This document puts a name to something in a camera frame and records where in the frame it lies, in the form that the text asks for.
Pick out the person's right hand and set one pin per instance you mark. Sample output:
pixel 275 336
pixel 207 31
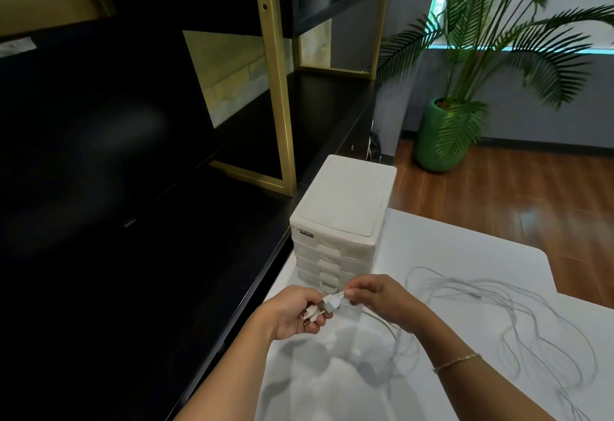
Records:
pixel 388 298

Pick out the person's left hand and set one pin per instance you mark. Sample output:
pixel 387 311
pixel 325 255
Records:
pixel 283 313

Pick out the person's left thumb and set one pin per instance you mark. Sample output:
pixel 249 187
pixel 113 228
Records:
pixel 312 295

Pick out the person's right thumb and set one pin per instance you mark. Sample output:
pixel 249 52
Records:
pixel 356 301

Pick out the person's left forearm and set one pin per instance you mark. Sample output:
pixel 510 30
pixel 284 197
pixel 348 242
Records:
pixel 225 372

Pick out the person's right forearm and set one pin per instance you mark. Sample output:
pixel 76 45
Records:
pixel 475 377

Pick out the white plastic drawer organizer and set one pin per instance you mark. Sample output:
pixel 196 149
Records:
pixel 343 195

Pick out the green plant pot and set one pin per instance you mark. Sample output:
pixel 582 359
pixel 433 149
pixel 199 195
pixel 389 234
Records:
pixel 431 140

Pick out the black and gold shelf unit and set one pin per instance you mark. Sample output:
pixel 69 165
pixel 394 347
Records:
pixel 273 75

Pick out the black computer monitor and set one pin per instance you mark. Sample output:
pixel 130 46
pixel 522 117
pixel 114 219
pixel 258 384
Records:
pixel 96 147

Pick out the green palm plant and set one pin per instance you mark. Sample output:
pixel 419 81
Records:
pixel 484 18

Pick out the window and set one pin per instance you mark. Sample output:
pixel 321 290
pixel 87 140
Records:
pixel 595 49

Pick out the white paper label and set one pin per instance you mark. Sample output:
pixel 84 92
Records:
pixel 17 46

